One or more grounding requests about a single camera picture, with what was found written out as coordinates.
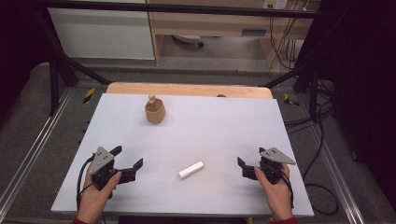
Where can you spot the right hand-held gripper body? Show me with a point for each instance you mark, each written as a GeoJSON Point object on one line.
{"type": "Point", "coordinates": [274, 165]}

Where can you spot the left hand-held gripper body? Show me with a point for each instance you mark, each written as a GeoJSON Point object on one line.
{"type": "Point", "coordinates": [101, 168]}

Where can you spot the person's left hand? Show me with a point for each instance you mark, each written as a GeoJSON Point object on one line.
{"type": "Point", "coordinates": [95, 199]}

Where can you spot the person's right hand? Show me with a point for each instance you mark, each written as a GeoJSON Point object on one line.
{"type": "Point", "coordinates": [275, 199]}

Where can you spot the wooden cup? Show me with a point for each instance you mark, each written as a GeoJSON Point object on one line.
{"type": "Point", "coordinates": [154, 111]}

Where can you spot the white cylinder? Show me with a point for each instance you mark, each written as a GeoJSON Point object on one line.
{"type": "Point", "coordinates": [190, 170]}

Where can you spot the yellow black tape marker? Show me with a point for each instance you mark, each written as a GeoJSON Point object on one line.
{"type": "Point", "coordinates": [89, 95]}
{"type": "Point", "coordinates": [290, 100]}

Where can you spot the person's right red sleeve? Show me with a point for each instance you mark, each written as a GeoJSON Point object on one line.
{"type": "Point", "coordinates": [285, 221]}

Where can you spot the person's red sleeve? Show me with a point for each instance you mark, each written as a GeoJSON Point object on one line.
{"type": "Point", "coordinates": [285, 221]}
{"type": "Point", "coordinates": [78, 221]}

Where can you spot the person's left red sleeve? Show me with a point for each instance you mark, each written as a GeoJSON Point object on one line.
{"type": "Point", "coordinates": [78, 221]}

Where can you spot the small pale figure in cup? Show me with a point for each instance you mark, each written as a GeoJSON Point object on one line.
{"type": "Point", "coordinates": [152, 98]}

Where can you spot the white cabinet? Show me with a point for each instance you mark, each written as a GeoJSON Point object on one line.
{"type": "Point", "coordinates": [102, 34]}

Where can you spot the wooden desk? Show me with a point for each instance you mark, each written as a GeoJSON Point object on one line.
{"type": "Point", "coordinates": [218, 25]}

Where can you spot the white power strip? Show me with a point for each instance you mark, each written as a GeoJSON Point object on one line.
{"type": "Point", "coordinates": [275, 3]}

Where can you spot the metal floor rail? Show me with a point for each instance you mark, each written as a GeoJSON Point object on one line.
{"type": "Point", "coordinates": [337, 174]}
{"type": "Point", "coordinates": [34, 146]}

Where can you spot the black frame stand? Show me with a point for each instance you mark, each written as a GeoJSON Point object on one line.
{"type": "Point", "coordinates": [313, 84]}
{"type": "Point", "coordinates": [54, 84]}

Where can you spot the black frame crossbar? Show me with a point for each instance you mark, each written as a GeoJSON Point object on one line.
{"type": "Point", "coordinates": [174, 8]}

